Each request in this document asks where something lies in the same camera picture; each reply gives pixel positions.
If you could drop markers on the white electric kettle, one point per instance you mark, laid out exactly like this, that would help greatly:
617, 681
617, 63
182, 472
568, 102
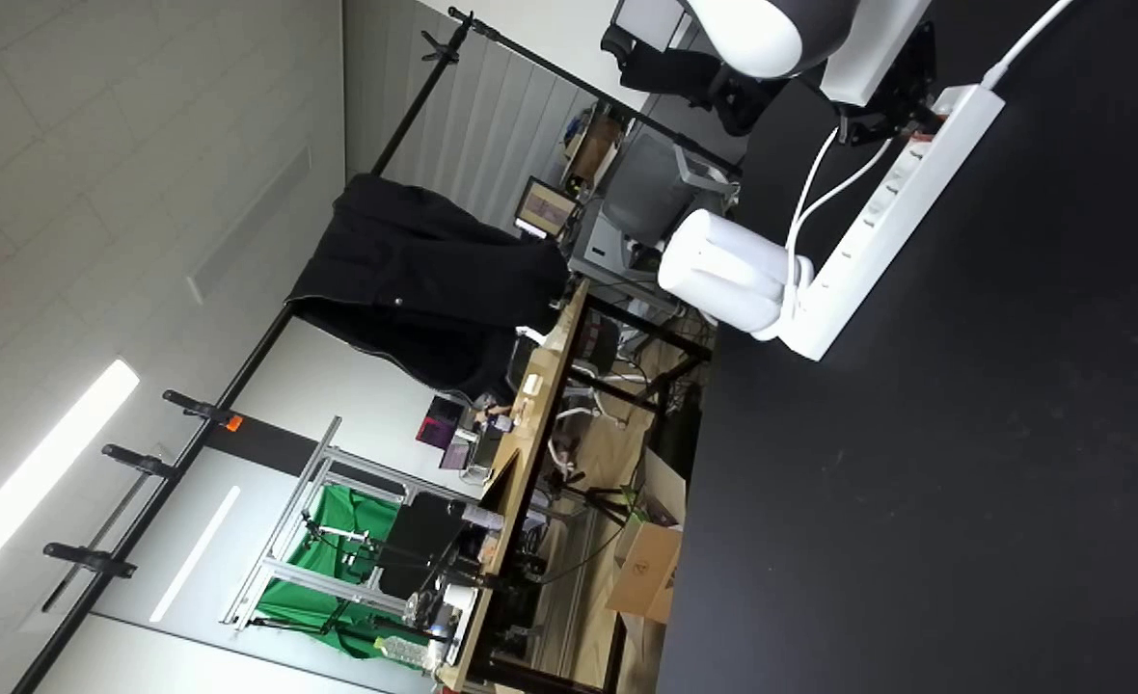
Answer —
725, 270

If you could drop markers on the long ceiling light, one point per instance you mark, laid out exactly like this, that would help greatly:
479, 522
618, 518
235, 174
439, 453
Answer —
39, 482

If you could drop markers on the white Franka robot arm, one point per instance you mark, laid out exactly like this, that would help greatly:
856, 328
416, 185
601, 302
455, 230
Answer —
754, 34

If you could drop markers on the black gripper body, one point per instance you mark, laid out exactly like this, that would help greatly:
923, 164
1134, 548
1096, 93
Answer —
915, 79

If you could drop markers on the framed picture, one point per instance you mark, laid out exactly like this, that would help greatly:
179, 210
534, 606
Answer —
545, 210

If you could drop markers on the metal rack with green cloth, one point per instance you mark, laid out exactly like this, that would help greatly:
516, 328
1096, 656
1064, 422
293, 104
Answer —
339, 552

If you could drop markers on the black office chair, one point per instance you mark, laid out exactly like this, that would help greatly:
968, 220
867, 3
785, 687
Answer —
420, 547

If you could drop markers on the cardboard box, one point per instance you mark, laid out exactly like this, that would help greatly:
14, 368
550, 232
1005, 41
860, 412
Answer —
645, 571

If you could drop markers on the white power strip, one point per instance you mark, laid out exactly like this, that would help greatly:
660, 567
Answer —
889, 219

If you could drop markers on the black hanging cloth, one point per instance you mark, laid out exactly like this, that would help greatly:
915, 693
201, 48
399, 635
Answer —
425, 289

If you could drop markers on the grey monitor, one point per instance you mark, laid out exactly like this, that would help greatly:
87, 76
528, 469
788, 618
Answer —
649, 194

